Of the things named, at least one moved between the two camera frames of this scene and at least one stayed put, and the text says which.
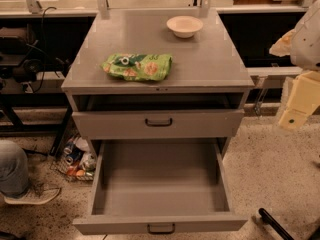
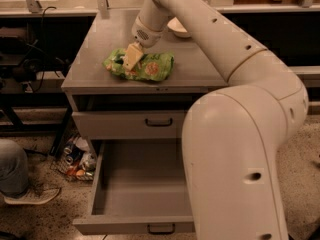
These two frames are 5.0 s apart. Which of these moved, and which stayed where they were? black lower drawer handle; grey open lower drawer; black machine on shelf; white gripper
Moved: white gripper
Stayed: black machine on shelf; black lower drawer handle; grey open lower drawer
